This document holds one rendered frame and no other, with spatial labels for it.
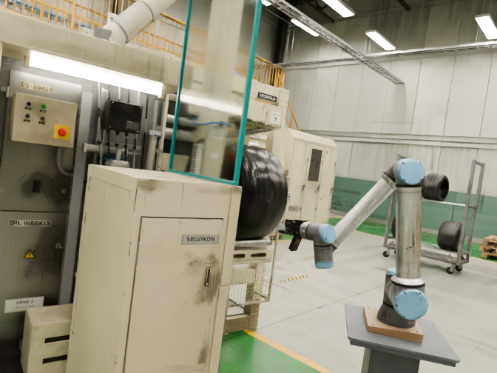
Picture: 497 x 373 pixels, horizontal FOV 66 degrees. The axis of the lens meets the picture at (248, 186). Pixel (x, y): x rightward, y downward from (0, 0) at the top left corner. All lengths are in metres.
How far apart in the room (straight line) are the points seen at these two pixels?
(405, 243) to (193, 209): 1.04
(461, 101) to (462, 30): 2.18
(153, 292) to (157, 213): 0.26
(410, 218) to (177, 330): 1.13
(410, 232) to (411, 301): 0.31
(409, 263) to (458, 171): 11.35
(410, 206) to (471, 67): 11.99
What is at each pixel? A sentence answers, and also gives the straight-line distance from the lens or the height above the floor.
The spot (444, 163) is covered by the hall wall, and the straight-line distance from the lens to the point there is 13.36.
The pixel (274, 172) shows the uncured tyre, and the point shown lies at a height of 1.33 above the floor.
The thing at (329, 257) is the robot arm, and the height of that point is 0.96.
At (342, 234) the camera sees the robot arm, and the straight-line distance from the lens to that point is 2.04.
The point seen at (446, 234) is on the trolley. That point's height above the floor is 0.65.
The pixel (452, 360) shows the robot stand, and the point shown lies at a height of 0.60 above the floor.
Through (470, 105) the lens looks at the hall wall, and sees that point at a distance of 13.48.
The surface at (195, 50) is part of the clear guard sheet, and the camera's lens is 1.82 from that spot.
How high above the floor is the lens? 1.35
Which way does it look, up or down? 3 degrees down
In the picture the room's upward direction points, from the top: 8 degrees clockwise
